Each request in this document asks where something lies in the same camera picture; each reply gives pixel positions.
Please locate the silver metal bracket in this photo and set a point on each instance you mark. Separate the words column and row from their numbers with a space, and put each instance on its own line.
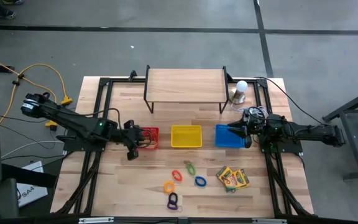
column 96, row 220
column 269, row 221

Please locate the black metal cart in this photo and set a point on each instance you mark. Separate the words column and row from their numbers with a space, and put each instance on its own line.
column 353, row 103

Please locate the yellow green crayon box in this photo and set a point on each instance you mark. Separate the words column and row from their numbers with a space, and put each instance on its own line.
column 235, row 180
column 229, row 189
column 245, row 179
column 222, row 173

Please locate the person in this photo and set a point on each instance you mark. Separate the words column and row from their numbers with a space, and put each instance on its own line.
column 2, row 12

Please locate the black flat bar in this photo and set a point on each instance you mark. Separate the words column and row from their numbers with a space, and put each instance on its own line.
column 26, row 175

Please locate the wooden shelf riser black legs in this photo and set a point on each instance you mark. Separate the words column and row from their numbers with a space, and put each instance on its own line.
column 185, row 85

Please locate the red plastic basket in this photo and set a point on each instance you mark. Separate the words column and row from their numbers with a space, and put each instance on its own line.
column 154, row 128

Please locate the black rig frame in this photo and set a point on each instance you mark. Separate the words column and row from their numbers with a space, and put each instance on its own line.
column 103, row 81

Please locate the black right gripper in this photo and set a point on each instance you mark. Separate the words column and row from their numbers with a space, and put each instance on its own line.
column 250, row 127

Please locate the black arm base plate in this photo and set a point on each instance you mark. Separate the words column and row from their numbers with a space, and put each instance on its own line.
column 291, row 147
column 73, row 144

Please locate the white printed box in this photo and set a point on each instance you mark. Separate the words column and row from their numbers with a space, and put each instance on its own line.
column 34, row 194

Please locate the tan rubber band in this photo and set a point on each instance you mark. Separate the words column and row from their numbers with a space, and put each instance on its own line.
column 152, row 143

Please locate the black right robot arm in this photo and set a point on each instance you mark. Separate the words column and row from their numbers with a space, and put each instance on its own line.
column 309, row 132

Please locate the yellow plastic basket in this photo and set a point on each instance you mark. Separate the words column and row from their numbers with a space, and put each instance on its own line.
column 186, row 137

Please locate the orange rubber band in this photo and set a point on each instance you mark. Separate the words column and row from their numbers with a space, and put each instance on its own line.
column 152, row 135

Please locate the blue plastic basket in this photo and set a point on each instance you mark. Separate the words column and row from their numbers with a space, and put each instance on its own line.
column 225, row 141

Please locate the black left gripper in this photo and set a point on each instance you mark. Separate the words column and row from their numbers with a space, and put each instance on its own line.
column 130, row 138

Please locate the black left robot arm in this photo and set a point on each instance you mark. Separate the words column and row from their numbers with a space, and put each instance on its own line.
column 73, row 123

